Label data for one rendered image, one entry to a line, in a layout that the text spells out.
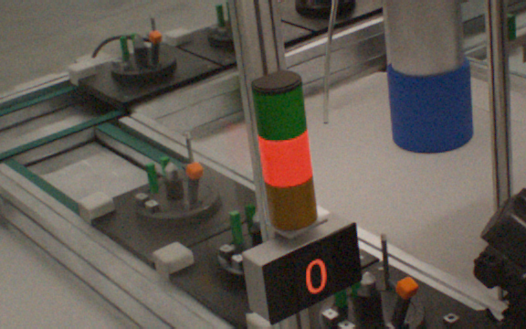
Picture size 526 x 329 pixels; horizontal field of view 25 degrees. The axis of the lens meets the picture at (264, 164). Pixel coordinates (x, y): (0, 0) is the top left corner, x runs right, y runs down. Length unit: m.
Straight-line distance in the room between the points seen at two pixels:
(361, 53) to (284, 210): 1.47
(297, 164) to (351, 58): 1.47
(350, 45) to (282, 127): 1.48
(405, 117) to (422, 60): 0.12
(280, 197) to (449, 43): 1.05
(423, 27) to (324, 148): 0.33
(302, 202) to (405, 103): 1.05
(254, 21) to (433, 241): 0.88
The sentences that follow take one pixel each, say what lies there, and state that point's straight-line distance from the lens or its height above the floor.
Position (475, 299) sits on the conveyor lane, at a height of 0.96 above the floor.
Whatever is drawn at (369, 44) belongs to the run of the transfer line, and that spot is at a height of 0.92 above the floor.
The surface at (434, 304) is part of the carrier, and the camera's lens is 1.60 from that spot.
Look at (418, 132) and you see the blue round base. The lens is 2.23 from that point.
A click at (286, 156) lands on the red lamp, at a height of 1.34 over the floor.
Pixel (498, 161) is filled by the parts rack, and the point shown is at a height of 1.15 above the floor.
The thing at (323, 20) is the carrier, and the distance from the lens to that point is 2.67.
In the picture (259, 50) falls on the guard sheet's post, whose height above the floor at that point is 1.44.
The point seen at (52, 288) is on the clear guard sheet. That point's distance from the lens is 1.14.
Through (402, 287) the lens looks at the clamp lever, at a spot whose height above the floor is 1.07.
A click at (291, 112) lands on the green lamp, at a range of 1.15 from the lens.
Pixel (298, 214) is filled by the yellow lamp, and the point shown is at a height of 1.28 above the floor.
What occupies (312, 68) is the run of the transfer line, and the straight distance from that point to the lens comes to 2.57.
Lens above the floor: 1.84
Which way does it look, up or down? 26 degrees down
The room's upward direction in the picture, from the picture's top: 8 degrees counter-clockwise
